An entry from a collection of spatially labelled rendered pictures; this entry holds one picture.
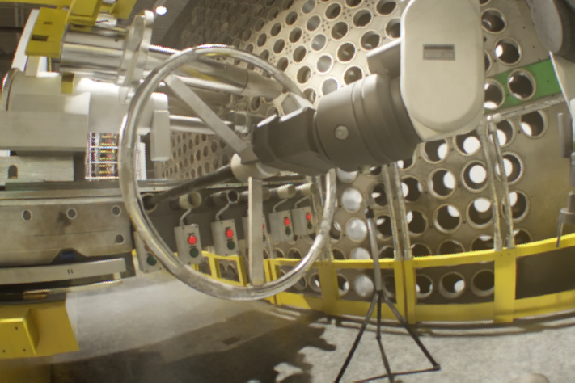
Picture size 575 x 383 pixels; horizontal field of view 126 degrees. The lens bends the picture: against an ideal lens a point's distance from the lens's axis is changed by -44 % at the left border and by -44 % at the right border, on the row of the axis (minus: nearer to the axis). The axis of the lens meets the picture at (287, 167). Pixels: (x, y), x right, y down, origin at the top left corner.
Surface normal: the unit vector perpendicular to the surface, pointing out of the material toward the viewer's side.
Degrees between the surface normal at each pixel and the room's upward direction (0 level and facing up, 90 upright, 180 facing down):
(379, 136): 121
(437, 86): 95
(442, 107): 95
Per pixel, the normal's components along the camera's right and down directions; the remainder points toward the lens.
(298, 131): -0.71, -0.18
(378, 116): -0.64, 0.22
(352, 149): -0.44, 0.62
